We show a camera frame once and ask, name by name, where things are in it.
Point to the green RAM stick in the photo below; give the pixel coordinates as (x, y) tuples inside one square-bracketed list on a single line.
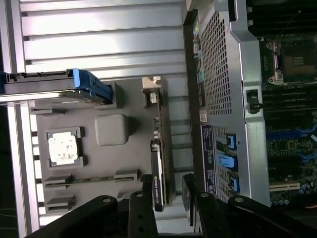
[(94, 179)]

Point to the metal CPU socket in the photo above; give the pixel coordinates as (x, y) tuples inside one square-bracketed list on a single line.
[(297, 62)]

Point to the white expansion slot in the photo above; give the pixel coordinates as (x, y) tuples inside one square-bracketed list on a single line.
[(283, 186)]

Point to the hard disk with blue carrier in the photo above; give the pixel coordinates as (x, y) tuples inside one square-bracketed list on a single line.
[(37, 84)]

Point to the black case latch tab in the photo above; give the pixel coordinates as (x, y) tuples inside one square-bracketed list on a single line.
[(253, 100)]

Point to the grey plastic parts rack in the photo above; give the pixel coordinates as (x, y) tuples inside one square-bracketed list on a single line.
[(111, 161)]

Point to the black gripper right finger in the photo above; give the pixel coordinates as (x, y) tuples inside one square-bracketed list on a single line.
[(210, 215)]

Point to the blue expansion slot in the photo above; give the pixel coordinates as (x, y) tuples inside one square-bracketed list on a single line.
[(284, 134)]

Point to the blue SATA connector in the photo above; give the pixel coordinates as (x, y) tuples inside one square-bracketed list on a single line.
[(307, 154)]

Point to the open black PC case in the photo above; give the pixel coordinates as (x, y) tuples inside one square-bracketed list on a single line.
[(250, 62)]

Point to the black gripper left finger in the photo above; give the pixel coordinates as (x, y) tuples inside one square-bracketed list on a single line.
[(138, 213)]

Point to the black RAM slot bank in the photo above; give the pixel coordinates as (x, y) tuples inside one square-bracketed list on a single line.
[(289, 106), (284, 17)]

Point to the silver CPU chip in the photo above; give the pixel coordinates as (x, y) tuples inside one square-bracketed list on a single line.
[(62, 148)]

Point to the dark case label sticker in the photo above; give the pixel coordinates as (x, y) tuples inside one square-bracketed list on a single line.
[(207, 158)]

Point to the green motherboard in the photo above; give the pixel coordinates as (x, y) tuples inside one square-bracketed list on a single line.
[(284, 148)]

